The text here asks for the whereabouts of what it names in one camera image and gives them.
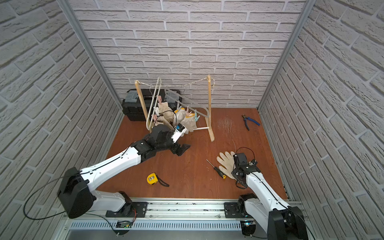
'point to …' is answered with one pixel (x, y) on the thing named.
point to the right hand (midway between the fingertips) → (240, 175)
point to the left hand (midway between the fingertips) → (186, 139)
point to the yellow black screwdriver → (222, 174)
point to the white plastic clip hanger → (156, 109)
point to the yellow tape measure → (152, 178)
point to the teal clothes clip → (196, 117)
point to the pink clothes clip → (160, 99)
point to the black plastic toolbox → (133, 108)
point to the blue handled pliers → (246, 118)
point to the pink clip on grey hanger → (187, 113)
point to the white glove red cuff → (228, 163)
